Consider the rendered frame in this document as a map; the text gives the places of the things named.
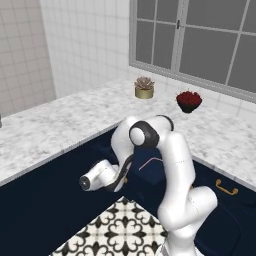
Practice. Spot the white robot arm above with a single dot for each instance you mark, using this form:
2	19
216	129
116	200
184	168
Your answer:
176	166

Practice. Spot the open navy drawer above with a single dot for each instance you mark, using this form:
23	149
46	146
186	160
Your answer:
151	171

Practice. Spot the succulent in gold pot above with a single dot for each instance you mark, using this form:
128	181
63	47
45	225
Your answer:
144	88

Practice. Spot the red flowers in black pot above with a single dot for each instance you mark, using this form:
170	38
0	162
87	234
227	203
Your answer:
189	101

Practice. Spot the navy base cabinet run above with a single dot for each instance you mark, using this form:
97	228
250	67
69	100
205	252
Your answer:
50	200

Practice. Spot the grey framed window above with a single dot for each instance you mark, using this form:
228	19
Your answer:
200	43

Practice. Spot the navy cabinet front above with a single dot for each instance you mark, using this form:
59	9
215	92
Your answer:
230	206

